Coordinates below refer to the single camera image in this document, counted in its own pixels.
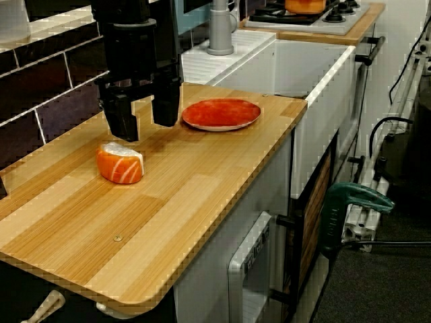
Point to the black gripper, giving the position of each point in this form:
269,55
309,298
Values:
134,50

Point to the small white block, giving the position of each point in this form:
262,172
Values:
118,168

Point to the red round plate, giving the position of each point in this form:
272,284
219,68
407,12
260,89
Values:
219,114

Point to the dark tile backsplash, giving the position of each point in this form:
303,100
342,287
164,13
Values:
50,94

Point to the grey toy faucet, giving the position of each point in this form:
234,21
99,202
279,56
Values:
220,30

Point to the beige shelf ledge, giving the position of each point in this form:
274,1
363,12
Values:
60,27

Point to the white toy kitchen cabinet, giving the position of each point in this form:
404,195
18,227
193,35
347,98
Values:
208,262

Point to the white toy sink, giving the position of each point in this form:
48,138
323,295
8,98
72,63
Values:
320,67

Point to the white toy dishwasher door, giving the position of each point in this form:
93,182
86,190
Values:
242,269

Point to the wooden slat door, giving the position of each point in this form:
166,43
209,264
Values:
314,202

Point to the orange pot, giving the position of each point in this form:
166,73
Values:
304,6

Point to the grey toy stove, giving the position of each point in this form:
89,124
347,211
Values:
336,27

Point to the green clamp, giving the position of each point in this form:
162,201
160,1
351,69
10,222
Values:
353,195

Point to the aluminium frame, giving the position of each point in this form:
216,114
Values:
362,232

